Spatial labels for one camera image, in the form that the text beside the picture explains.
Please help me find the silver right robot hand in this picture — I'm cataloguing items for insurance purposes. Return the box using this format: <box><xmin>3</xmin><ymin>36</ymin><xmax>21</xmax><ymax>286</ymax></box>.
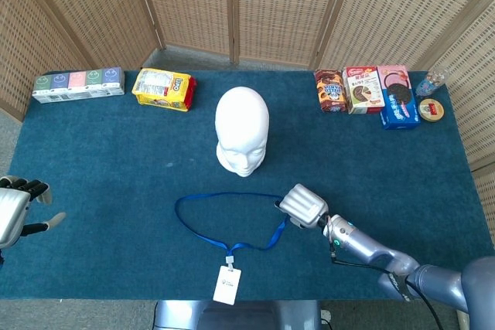
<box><xmin>274</xmin><ymin>183</ymin><xmax>329</xmax><ymax>230</ymax></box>

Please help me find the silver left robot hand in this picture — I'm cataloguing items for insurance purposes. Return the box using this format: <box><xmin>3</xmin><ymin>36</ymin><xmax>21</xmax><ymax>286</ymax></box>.
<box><xmin>0</xmin><ymin>175</ymin><xmax>67</xmax><ymax>250</ymax></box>

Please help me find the blue lanyard with white badge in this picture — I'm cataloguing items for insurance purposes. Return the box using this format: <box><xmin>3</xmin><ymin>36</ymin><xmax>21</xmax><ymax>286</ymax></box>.
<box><xmin>174</xmin><ymin>192</ymin><xmax>289</xmax><ymax>306</ymax></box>

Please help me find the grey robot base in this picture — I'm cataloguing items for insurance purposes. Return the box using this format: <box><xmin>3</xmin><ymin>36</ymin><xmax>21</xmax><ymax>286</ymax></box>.
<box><xmin>153</xmin><ymin>299</ymin><xmax>324</xmax><ymax>330</ymax></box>

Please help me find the white mannequin head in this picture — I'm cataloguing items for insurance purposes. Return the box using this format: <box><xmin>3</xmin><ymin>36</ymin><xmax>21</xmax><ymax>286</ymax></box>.
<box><xmin>214</xmin><ymin>86</ymin><xmax>271</xmax><ymax>179</ymax></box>

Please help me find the teal carpet table cover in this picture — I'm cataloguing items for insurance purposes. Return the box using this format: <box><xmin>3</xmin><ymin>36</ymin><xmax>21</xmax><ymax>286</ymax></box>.
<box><xmin>0</xmin><ymin>70</ymin><xmax>489</xmax><ymax>301</ymax></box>

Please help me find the brown chocolate cookie pack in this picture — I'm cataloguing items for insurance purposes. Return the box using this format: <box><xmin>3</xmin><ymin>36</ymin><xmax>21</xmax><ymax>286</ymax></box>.
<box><xmin>313</xmin><ymin>68</ymin><xmax>349</xmax><ymax>114</ymax></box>

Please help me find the cream red wafer box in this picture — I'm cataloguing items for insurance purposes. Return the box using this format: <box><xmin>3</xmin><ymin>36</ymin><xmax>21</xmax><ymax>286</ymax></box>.
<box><xmin>342</xmin><ymin>66</ymin><xmax>386</xmax><ymax>115</ymax></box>

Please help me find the blue pink Oreo box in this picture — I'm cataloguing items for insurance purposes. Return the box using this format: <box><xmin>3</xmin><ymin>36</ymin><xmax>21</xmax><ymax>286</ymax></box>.
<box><xmin>376</xmin><ymin>65</ymin><xmax>422</xmax><ymax>131</ymax></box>

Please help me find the multicolour smiley tissue pack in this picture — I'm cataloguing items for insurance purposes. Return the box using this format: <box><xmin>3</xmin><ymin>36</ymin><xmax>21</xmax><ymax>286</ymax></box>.
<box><xmin>32</xmin><ymin>66</ymin><xmax>126</xmax><ymax>104</ymax></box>

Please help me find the round red gold tin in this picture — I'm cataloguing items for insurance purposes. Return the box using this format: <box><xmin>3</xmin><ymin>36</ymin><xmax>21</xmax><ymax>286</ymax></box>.
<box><xmin>418</xmin><ymin>97</ymin><xmax>446</xmax><ymax>124</ymax></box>

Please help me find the yellow Lipo biscuit bag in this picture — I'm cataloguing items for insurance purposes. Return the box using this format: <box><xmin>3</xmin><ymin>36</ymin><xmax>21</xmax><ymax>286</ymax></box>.
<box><xmin>131</xmin><ymin>67</ymin><xmax>197</xmax><ymax>113</ymax></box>

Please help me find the wicker folding screen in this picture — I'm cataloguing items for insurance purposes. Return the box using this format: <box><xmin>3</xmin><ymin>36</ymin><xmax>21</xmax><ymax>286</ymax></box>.
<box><xmin>0</xmin><ymin>0</ymin><xmax>495</xmax><ymax>253</ymax></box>

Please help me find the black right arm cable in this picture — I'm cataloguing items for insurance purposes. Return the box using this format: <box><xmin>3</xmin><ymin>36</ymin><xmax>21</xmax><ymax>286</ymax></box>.
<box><xmin>330</xmin><ymin>240</ymin><xmax>446</xmax><ymax>330</ymax></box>

